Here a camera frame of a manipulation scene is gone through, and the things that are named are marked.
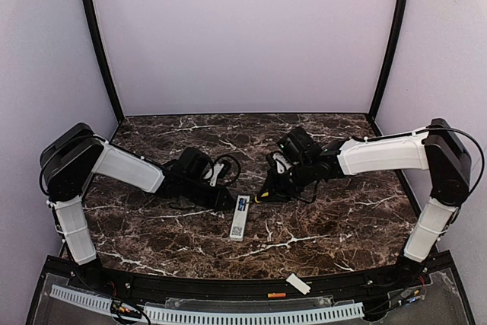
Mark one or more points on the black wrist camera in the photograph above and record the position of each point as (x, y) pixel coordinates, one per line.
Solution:
(278, 163)
(219, 168)

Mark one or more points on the orange blue battery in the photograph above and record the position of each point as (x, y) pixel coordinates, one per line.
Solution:
(242, 204)
(277, 295)

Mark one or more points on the white slotted cable duct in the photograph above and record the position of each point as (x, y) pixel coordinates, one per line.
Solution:
(185, 311)

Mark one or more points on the right black frame post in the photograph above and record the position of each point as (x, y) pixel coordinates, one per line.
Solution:
(393, 39)

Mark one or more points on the white remote control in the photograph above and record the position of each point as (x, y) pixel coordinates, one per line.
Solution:
(238, 223)

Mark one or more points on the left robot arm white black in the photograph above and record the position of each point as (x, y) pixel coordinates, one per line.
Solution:
(69, 162)

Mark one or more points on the black front table rail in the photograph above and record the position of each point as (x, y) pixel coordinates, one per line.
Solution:
(370, 285)

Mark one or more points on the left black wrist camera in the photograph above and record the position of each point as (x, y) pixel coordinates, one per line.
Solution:
(219, 168)

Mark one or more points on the left black frame post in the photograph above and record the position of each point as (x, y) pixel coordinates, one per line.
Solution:
(102, 61)

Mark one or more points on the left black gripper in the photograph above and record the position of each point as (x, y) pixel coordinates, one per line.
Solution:
(212, 195)

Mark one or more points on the black frame post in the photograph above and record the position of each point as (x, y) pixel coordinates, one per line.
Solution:
(393, 39)
(102, 61)

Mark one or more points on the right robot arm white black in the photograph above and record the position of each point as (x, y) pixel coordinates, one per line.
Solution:
(436, 148)

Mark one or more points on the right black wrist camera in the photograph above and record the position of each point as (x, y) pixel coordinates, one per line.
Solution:
(278, 163)

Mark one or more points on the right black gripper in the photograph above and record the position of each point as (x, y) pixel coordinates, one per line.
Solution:
(278, 181)

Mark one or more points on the white battery cover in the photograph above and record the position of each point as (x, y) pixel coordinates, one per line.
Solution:
(298, 284)

